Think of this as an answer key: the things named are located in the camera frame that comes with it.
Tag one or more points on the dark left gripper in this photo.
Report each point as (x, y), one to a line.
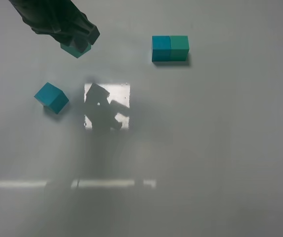
(60, 19)

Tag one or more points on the blue template cube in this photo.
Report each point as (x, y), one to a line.
(161, 48)

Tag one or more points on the green template cube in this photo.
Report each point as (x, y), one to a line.
(179, 48)

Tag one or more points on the loose blue cube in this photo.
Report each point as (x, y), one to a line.
(52, 98)

